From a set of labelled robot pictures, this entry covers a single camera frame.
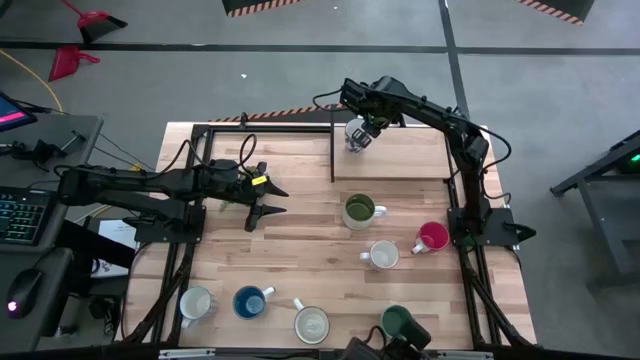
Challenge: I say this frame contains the silver bracket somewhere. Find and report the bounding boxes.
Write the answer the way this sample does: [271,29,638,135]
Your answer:
[435,349,495,360]
[157,348,217,360]

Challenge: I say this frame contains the blue and white mug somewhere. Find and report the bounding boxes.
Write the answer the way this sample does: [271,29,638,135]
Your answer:
[231,284,277,321]

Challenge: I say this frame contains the black desk clamp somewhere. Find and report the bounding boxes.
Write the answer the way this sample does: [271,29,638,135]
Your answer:
[0,138,70,162]

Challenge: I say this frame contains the yellow cable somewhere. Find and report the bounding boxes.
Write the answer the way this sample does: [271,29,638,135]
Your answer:
[0,48,146,224]

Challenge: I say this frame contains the red dustpan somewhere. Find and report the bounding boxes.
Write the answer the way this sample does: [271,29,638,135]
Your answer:
[47,44,102,83]

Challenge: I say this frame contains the cream yellow mug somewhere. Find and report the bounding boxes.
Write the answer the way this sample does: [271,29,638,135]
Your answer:
[292,297,332,346]

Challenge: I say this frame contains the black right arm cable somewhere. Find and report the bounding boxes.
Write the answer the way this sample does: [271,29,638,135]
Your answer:
[312,87,347,113]

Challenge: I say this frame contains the red and white mug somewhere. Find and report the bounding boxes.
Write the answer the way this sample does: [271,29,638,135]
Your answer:
[410,220,452,256]

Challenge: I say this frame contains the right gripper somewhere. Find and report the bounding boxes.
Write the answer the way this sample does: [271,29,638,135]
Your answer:
[340,75,401,151]

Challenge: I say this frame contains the black aluminium frame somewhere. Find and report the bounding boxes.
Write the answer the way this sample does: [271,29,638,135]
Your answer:
[113,112,539,360]

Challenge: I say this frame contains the white mug with black lettering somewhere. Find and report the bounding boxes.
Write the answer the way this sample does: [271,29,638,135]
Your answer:
[341,192,389,232]

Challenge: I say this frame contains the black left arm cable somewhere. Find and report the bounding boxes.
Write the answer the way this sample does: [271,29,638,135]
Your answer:
[164,132,259,177]

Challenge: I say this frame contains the monitor screen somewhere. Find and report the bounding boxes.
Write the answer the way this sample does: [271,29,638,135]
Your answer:
[0,91,39,134]

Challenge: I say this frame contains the black boxy device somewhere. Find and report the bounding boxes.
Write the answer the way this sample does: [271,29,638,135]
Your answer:
[339,317,434,360]

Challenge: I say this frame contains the red white lattice mug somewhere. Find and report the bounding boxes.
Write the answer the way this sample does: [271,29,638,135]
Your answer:
[178,285,217,330]

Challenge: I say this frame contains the grey desk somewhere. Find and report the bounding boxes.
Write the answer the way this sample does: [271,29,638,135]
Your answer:
[0,113,105,354]

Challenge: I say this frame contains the hazard striped floor strip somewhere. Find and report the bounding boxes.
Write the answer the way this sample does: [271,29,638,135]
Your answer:
[207,102,351,124]

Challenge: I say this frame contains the black metal side stand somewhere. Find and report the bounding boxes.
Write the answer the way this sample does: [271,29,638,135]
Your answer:
[548,128,640,291]

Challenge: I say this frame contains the white paper sheet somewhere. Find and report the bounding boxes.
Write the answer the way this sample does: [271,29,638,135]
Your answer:
[92,218,141,279]

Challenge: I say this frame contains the red broom black bristles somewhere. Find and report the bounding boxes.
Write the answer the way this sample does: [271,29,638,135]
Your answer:
[59,0,129,45]

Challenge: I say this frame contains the grey white ikat mug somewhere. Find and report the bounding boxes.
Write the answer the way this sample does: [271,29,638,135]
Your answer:
[358,239,401,272]

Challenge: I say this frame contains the green mug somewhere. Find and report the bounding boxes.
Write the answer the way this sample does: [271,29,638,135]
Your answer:
[379,304,416,341]

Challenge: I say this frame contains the black computer mouse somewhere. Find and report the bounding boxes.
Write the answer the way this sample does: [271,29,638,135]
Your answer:
[4,267,45,320]

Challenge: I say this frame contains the backlit keyboard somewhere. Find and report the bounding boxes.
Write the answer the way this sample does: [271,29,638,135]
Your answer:
[0,186,57,247]

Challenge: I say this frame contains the hazard striped black block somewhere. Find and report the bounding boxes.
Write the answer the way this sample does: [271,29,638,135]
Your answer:
[221,0,305,19]
[514,0,597,27]

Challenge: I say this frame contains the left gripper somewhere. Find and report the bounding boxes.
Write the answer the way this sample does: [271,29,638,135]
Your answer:
[197,158,290,234]

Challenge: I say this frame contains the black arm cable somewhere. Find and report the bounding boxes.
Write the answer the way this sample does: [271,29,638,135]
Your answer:
[312,87,347,113]
[164,132,259,177]

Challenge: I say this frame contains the white blue patterned mug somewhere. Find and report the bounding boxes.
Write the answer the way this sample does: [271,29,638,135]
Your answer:
[343,117,374,155]

